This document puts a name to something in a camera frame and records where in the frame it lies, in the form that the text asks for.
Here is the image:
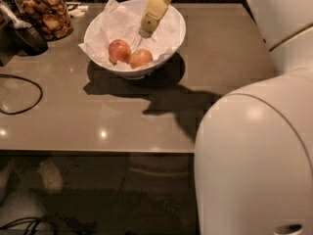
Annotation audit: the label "red apple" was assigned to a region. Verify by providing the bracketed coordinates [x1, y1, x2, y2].
[109, 39, 131, 64]
[129, 49, 153, 69]

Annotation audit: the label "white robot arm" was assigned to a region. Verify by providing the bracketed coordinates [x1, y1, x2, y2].
[194, 0, 313, 235]

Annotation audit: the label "black cable on table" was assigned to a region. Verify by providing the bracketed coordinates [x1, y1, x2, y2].
[0, 73, 44, 117]

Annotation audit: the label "small white items behind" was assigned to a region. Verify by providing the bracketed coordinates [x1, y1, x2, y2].
[67, 5, 89, 18]

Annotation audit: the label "black pan with spoon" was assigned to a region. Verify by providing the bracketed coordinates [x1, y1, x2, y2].
[0, 0, 48, 56]

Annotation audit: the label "white ceramic bowl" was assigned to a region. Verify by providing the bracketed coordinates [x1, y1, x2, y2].
[83, 0, 187, 80]

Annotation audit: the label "glass jar of chips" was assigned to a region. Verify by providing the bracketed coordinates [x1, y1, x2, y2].
[14, 0, 73, 41]

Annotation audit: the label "black cables on floor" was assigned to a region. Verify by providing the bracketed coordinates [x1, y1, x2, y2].
[0, 213, 99, 235]

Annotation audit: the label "white paper liner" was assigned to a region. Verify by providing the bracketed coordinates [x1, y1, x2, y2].
[77, 0, 184, 71]

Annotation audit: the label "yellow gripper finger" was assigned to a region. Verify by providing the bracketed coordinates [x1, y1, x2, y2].
[139, 0, 171, 38]

